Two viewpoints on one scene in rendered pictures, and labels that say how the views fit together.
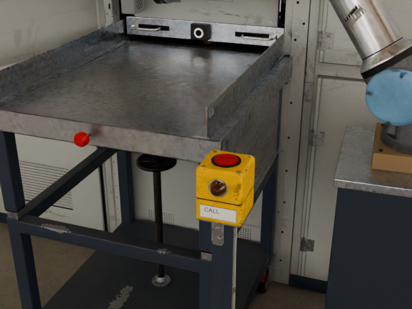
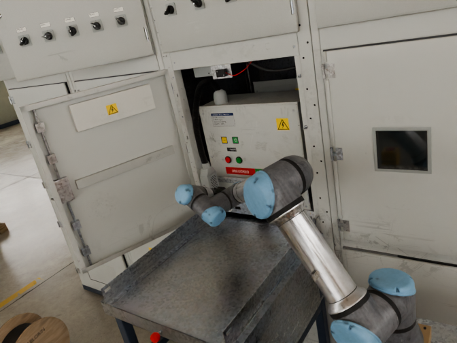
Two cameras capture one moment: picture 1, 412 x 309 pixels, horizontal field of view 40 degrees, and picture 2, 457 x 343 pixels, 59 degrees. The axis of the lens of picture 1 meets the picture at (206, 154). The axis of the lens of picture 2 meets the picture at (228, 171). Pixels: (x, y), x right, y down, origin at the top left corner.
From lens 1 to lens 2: 62 cm
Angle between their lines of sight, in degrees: 17
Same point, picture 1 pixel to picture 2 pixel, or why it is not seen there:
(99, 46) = (193, 227)
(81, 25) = (183, 209)
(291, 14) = (317, 205)
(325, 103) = (351, 267)
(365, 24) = (322, 283)
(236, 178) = not seen: outside the picture
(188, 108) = (228, 307)
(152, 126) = (197, 331)
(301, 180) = not seen: hidden behind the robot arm
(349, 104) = (369, 269)
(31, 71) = (139, 267)
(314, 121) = not seen: hidden behind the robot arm
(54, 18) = (164, 210)
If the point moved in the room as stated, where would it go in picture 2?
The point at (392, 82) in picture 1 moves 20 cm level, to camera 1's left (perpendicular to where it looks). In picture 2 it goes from (345, 331) to (264, 328)
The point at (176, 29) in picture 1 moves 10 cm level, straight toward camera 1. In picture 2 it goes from (245, 209) to (241, 219)
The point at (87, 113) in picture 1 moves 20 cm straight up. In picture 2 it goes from (162, 313) to (147, 265)
